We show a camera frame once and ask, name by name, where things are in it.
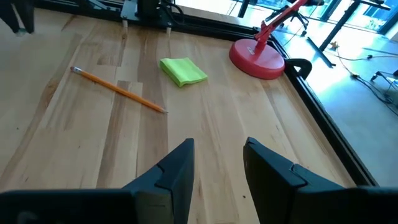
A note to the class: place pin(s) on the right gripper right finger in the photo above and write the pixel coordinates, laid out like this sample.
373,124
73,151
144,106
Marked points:
311,205

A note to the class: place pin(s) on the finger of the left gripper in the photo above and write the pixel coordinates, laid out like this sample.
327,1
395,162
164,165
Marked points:
26,15
7,12

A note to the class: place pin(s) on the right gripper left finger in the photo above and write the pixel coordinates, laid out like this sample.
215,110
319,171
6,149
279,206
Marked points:
93,207

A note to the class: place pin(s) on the orange pencil pink eraser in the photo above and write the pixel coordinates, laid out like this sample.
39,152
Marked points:
118,89

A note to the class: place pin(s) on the green sticky note pad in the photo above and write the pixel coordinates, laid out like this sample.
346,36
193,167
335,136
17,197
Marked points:
183,71

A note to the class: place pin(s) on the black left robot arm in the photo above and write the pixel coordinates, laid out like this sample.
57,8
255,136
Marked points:
149,7

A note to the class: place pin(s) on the black office chair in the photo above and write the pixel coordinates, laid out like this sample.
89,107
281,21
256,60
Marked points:
292,18

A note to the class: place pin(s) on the red desk lamp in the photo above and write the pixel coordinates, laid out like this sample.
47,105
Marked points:
256,59

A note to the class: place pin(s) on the black table legs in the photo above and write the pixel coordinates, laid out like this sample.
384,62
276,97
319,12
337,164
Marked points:
339,25

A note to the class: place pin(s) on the black aluminium table frame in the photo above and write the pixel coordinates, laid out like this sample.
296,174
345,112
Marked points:
329,130

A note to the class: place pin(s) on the black frame bracket hook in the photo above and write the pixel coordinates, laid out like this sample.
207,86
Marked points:
298,65

